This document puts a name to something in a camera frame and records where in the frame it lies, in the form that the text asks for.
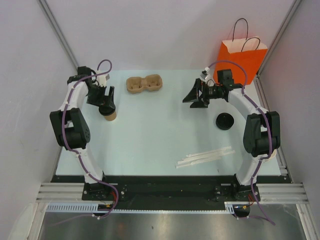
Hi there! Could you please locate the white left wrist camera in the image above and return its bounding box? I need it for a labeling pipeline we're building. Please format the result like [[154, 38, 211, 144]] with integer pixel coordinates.
[[96, 73, 110, 88]]

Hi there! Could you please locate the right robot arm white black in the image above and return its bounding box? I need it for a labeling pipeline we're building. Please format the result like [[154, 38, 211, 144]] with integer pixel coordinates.
[[182, 69, 281, 201]]

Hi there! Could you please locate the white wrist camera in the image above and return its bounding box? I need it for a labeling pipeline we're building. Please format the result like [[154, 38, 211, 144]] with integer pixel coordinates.
[[96, 73, 110, 88], [200, 67, 211, 82]]

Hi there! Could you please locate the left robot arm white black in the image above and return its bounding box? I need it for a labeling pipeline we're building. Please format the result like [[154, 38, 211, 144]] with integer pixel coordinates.
[[49, 66, 116, 201]]

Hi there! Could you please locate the aluminium frame rail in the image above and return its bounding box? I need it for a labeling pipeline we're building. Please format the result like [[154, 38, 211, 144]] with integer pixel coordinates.
[[257, 183, 309, 204]]

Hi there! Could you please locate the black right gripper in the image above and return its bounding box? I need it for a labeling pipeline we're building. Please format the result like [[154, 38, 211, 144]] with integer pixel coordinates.
[[183, 78, 223, 109]]

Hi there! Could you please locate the brown pulp cup carrier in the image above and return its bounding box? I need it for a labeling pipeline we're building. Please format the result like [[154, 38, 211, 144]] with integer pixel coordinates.
[[126, 74, 163, 94]]

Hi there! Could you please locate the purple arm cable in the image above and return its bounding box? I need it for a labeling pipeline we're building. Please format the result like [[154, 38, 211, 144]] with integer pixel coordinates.
[[61, 59, 120, 221], [206, 59, 276, 226]]

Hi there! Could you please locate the white slotted cable duct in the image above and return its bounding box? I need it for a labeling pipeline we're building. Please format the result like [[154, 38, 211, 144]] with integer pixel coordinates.
[[46, 202, 234, 214]]

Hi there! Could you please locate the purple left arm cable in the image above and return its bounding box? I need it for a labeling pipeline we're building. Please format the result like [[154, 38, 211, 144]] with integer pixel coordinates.
[[61, 59, 120, 221]]

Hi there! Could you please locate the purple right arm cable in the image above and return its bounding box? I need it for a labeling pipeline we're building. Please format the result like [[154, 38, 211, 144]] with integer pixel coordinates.
[[206, 59, 276, 226]]

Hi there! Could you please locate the stack of paper cups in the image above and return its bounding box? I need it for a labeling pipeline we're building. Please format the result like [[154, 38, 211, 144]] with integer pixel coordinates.
[[264, 149, 277, 162]]

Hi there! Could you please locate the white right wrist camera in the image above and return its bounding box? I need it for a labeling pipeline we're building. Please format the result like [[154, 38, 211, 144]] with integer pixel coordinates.
[[200, 67, 211, 82]]

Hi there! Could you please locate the orange paper bag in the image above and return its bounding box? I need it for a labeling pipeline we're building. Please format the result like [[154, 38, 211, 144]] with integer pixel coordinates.
[[213, 35, 268, 85]]

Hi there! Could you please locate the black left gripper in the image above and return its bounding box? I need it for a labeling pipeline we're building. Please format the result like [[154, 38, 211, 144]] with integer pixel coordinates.
[[86, 84, 114, 109]]

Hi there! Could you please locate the black plastic cup lid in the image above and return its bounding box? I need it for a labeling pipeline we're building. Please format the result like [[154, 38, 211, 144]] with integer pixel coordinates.
[[98, 105, 116, 116]]

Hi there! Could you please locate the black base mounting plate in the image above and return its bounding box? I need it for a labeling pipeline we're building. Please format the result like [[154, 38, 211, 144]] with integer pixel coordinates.
[[51, 175, 291, 211]]

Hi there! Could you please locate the brown paper coffee cup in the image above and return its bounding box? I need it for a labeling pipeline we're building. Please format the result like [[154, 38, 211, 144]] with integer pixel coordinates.
[[104, 111, 117, 122]]

